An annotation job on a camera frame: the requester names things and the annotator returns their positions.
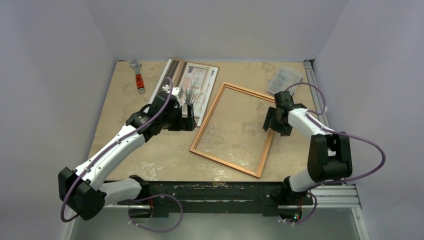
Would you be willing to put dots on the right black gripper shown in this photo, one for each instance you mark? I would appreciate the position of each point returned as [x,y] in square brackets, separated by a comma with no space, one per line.
[276,121]

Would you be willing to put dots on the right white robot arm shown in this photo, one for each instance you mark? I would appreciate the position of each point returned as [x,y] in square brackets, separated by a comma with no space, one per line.
[329,154]

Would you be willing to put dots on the clear plastic screw box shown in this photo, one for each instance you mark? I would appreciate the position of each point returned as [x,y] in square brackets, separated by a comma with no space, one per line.
[282,79]

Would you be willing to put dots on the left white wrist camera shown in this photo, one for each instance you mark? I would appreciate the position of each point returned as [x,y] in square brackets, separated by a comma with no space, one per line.
[177,92]

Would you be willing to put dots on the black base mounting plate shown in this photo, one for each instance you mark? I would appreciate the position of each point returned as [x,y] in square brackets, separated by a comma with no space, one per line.
[268,198]

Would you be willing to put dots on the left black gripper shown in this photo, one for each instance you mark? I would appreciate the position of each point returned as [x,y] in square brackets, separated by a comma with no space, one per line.
[184,124]

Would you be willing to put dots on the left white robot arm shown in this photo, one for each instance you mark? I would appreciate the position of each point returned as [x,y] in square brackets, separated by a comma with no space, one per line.
[83,189]

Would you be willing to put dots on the copper wooden picture frame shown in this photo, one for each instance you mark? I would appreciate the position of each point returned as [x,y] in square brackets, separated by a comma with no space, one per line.
[232,132]

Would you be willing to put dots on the aluminium rail frame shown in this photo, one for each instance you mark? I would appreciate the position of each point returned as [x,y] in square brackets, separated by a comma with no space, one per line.
[167,157]

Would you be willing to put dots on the plant photo print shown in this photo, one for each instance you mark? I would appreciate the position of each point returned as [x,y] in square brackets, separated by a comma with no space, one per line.
[196,82]

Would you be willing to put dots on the red handled adjustable wrench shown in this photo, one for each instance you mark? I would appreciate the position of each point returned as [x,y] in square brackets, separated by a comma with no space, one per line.
[138,77]

